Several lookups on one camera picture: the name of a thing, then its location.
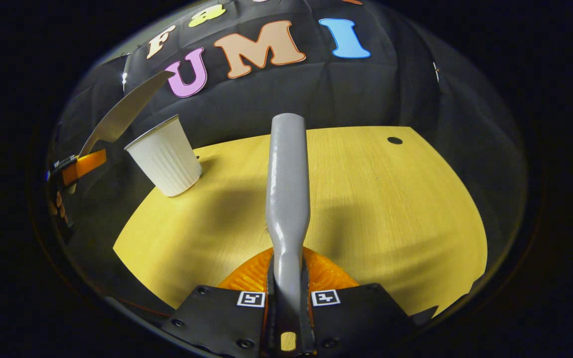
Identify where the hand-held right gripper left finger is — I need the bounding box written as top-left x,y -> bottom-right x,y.
161,247 -> 273,357

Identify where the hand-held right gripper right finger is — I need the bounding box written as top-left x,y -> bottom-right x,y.
300,247 -> 414,357

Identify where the grey plastic dustpan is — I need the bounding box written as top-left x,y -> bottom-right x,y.
78,70 -> 175,159

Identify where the white ribbed garbage bin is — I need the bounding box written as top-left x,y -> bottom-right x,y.
124,114 -> 202,197

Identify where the small grey broom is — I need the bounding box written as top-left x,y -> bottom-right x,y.
266,113 -> 311,355

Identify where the black backdrop cloth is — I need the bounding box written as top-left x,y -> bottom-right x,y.
48,0 -> 530,304

